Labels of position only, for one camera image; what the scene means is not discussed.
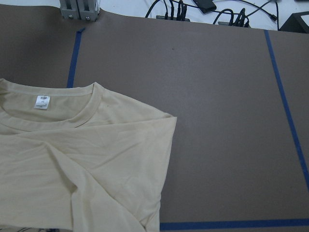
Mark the cream long-sleeve printed shirt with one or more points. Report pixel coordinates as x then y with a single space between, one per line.
82 159

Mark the black phone on desk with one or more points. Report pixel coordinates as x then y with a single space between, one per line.
205 6

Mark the black device with label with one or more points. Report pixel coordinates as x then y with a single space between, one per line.
297 22

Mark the aluminium frame post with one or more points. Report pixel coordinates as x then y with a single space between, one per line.
87 10

